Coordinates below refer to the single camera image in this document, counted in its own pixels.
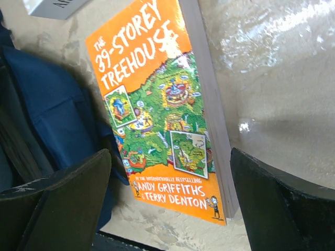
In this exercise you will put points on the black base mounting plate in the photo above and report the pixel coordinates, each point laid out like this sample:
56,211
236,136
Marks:
108,242

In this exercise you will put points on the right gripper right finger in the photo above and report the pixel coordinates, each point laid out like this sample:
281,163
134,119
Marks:
281,211

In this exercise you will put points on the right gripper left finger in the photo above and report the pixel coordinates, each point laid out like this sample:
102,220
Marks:
59,211

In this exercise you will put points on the navy blue student backpack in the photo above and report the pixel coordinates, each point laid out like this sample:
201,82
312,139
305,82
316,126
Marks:
51,112

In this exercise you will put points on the orange treehouse book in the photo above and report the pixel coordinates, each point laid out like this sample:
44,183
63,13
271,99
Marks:
148,78

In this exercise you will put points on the white coffee photo book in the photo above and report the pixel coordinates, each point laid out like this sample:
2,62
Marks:
53,9

